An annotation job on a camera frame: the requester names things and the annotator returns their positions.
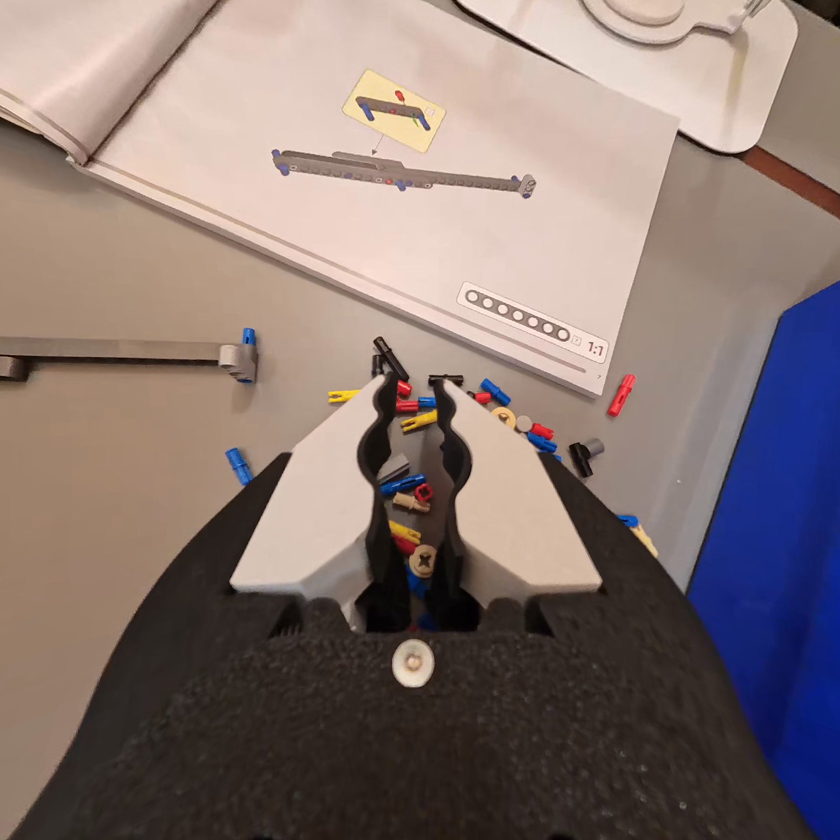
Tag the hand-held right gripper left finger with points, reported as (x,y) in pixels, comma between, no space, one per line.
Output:
(308,518)

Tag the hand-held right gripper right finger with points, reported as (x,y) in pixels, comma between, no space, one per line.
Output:
(525,518)

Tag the pile of colourful connector pins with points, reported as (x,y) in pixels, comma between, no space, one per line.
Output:
(493,390)

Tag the long black toy beam assembly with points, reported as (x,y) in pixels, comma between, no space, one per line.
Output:
(131,349)

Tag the red connector pin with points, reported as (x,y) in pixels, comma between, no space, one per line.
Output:
(620,396)

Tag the blue plastic bin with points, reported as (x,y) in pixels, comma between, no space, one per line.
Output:
(774,525)

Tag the white instruction booklet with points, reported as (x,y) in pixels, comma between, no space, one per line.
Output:
(328,229)

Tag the white wooden document stand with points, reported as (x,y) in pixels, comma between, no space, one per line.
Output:
(722,98)

